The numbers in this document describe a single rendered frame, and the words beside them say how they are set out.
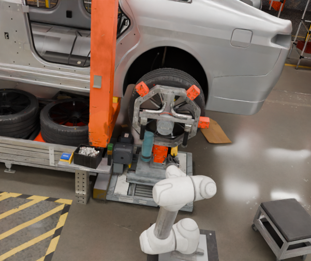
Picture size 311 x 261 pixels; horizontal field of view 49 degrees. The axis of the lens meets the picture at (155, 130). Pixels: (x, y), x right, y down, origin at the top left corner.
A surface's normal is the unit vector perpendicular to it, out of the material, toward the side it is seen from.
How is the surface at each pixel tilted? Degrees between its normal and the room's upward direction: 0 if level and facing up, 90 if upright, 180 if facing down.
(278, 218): 0
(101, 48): 90
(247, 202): 0
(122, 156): 90
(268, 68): 90
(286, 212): 0
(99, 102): 90
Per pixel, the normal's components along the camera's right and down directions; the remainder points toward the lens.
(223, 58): -0.07, 0.53
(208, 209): 0.12, -0.83
